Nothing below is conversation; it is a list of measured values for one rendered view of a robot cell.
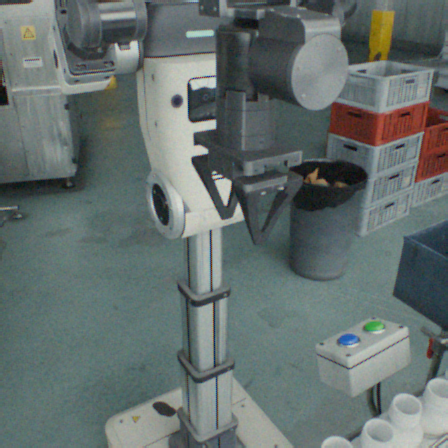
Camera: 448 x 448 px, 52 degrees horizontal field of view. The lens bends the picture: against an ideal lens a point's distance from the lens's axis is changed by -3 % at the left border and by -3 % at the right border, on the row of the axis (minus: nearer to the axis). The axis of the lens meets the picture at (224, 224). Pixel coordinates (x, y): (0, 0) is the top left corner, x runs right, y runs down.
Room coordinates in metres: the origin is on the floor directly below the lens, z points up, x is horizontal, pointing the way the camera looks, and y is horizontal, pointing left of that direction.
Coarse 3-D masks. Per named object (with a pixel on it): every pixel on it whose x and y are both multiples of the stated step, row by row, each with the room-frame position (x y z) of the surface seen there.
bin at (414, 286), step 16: (432, 224) 1.28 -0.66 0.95; (416, 240) 1.24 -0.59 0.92; (432, 240) 1.28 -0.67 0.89; (416, 256) 1.16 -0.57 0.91; (432, 256) 1.12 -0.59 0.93; (400, 272) 1.20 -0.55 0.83; (416, 272) 1.15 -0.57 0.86; (432, 272) 1.11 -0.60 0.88; (400, 288) 1.19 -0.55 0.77; (416, 288) 1.14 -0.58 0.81; (432, 288) 1.10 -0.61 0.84; (416, 304) 1.13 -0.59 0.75; (432, 304) 1.09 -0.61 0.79; (432, 320) 1.07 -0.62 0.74
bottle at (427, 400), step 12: (432, 384) 0.44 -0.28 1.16; (444, 384) 0.43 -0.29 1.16; (420, 396) 0.45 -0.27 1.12; (432, 396) 0.41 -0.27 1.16; (444, 396) 0.43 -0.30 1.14; (432, 408) 0.41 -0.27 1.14; (444, 408) 0.40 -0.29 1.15; (420, 420) 0.41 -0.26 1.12; (432, 420) 0.40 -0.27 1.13; (444, 420) 0.40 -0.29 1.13; (432, 432) 0.39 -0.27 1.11; (444, 432) 0.39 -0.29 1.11; (420, 444) 0.40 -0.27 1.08; (444, 444) 0.40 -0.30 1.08
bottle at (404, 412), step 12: (396, 396) 0.41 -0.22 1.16; (408, 396) 0.41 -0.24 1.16; (396, 408) 0.39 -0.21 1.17; (408, 408) 0.41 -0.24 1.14; (420, 408) 0.39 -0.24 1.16; (396, 420) 0.39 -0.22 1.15; (408, 420) 0.38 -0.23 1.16; (396, 432) 0.38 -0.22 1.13; (408, 432) 0.38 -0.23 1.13; (420, 432) 0.39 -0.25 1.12; (396, 444) 0.37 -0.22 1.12; (408, 444) 0.37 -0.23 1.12
